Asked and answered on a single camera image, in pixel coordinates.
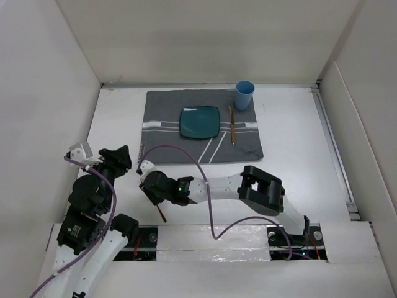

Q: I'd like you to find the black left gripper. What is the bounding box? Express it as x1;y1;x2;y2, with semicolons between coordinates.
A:
83;144;131;211

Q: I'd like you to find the copper fork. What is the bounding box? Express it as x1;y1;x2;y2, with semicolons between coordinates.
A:
156;205;167;223

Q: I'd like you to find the grey striped placemat cloth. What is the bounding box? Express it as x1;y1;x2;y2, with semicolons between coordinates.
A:
138;89;264;165

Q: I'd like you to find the teal square plate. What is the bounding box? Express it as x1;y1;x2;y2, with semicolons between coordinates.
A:
179;106;220;140

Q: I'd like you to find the copper knife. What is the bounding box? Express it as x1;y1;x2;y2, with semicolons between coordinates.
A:
228;106;236;145

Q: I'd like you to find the blue plastic cup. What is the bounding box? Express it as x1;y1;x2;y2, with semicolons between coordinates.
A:
234;81;255;111

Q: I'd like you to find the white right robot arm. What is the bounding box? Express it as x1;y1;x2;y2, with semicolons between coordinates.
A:
137;161;310;245

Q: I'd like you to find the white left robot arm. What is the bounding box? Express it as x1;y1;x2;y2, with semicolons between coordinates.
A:
41;143;139;297

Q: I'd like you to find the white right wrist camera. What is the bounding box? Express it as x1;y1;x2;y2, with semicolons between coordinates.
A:
136;160;155;183

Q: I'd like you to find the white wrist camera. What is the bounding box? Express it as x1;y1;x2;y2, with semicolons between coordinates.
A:
66;142;103;169
136;160;155;183

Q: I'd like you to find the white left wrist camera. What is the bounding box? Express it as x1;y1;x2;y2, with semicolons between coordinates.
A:
66;142;103;169

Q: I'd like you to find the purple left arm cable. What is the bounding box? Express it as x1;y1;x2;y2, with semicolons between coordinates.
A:
29;156;118;298

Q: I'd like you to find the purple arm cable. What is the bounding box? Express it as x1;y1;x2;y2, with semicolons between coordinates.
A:
29;156;118;298
136;145;294;261

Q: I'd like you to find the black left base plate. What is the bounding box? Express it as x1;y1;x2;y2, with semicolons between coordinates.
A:
114;226;158;261

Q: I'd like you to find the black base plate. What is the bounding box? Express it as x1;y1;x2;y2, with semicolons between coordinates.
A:
267;225;328;261
114;226;158;261

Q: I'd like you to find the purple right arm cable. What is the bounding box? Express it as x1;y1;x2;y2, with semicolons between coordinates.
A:
136;145;294;261

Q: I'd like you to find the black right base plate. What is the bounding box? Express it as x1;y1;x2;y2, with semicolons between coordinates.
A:
267;225;328;261

